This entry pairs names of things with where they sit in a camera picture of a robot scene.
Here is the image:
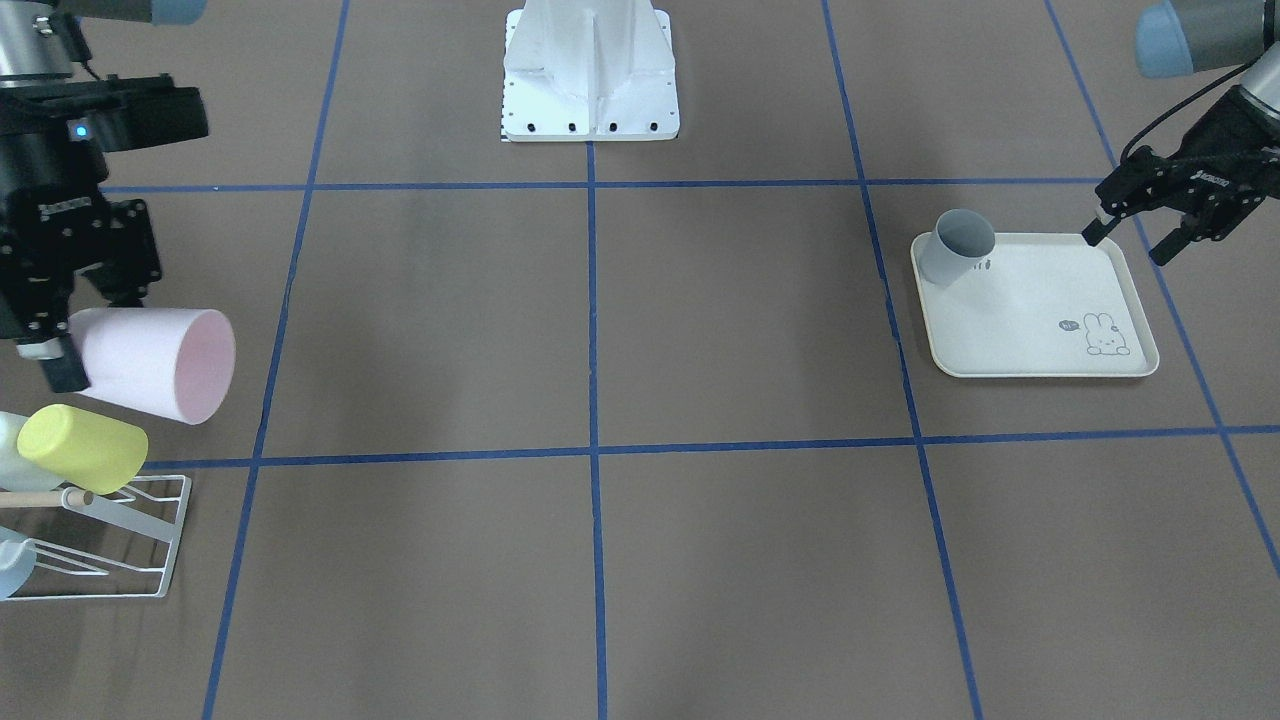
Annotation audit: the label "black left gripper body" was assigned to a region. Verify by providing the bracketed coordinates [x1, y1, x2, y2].
[1094, 85, 1279, 242]

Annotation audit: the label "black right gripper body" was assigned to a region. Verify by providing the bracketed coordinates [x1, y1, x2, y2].
[1, 133, 163, 343]

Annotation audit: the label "yellow plastic cup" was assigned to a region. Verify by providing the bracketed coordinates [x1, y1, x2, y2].
[17, 404, 150, 495]

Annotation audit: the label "pink plastic cup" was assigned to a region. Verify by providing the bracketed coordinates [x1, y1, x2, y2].
[70, 307, 236, 425]

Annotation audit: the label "grey plastic cup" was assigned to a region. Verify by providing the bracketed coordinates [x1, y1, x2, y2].
[915, 208, 996, 287]

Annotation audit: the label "light blue plastic cup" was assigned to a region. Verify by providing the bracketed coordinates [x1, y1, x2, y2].
[1, 538, 38, 601]

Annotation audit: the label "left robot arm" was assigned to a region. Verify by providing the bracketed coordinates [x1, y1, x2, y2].
[1082, 1, 1279, 266]

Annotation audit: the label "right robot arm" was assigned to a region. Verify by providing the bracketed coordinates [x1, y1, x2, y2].
[1, 1, 209, 393]

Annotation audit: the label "cream plastic tray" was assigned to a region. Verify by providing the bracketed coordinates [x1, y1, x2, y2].
[911, 233, 1160, 379]

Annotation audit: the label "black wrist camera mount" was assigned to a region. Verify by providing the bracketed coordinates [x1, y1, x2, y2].
[1, 73, 210, 152]

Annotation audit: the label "white wire cup rack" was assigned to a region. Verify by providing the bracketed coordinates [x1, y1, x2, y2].
[3, 475, 195, 603]

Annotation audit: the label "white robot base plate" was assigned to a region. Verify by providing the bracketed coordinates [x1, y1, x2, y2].
[500, 1, 681, 143]

